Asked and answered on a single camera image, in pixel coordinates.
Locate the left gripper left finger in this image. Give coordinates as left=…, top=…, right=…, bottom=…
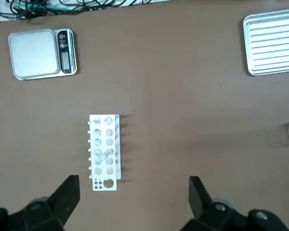
left=0, top=175, right=81, bottom=231

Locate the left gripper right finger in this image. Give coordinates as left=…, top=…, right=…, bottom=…
left=180, top=176, right=289, bottom=231

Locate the clear glass test tube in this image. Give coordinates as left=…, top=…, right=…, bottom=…
left=95, top=148, right=114, bottom=167

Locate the white test tube rack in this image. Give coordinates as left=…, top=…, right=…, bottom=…
left=87, top=114, right=123, bottom=193

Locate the silver digital scale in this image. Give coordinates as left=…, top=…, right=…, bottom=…
left=7, top=28, right=78, bottom=81

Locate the ribbed metal tray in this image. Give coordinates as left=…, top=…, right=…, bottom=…
left=242, top=8, right=289, bottom=77

